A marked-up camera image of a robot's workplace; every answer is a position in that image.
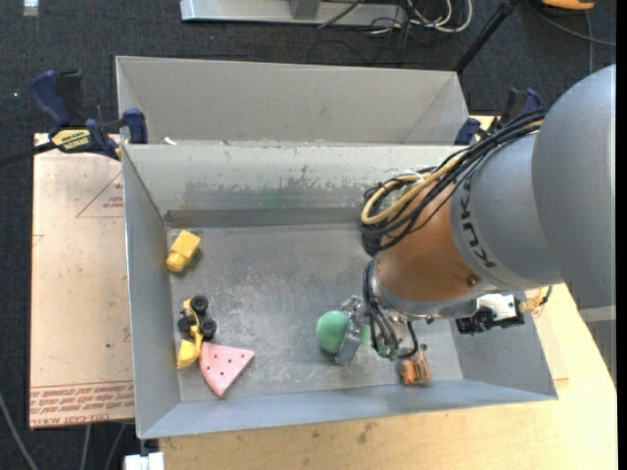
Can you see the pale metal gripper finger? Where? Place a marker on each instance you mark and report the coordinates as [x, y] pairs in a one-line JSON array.
[[352, 309], [349, 344]]

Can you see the green foam ball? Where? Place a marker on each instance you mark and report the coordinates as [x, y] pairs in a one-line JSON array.
[[330, 332]]

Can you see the small orange toy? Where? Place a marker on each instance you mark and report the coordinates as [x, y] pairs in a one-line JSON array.
[[414, 371]]

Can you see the grey metal bin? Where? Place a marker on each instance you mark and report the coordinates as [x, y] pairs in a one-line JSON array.
[[274, 282]]

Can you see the pink triangular sponge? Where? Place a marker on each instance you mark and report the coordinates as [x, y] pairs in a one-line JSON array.
[[223, 366]]

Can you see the yellow toy truck black wheels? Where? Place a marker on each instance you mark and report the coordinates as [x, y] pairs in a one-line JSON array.
[[195, 328]]

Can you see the yellow toy block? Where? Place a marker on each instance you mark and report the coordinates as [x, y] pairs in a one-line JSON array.
[[182, 251]]

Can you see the brown cardboard board red print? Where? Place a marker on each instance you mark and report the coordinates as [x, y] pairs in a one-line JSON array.
[[78, 282]]

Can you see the black cylinder on white bracket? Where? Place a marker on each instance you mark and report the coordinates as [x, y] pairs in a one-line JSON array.
[[492, 314]]

